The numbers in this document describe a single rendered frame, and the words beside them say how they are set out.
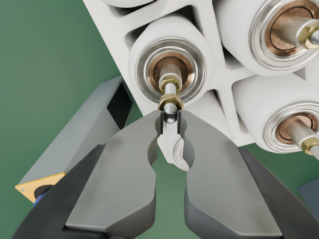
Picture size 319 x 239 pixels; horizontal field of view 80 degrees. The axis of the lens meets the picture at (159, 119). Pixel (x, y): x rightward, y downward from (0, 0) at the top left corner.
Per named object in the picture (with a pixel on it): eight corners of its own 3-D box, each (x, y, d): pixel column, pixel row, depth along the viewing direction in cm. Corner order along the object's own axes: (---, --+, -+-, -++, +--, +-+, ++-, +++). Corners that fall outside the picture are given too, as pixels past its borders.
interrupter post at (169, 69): (176, 58, 20) (177, 68, 17) (184, 78, 21) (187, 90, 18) (155, 67, 20) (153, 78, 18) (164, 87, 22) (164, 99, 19)
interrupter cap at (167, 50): (191, 21, 18) (192, 22, 17) (214, 89, 21) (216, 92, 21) (122, 55, 20) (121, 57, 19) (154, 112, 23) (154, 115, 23)
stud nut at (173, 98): (181, 91, 14) (182, 96, 13) (184, 111, 15) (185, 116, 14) (155, 96, 14) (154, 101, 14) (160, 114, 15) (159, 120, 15)
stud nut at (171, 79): (179, 74, 17) (179, 77, 17) (182, 91, 18) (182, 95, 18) (158, 78, 18) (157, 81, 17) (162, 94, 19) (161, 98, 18)
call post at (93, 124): (136, 98, 50) (99, 208, 24) (113, 106, 52) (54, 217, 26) (123, 73, 47) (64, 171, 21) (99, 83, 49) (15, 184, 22)
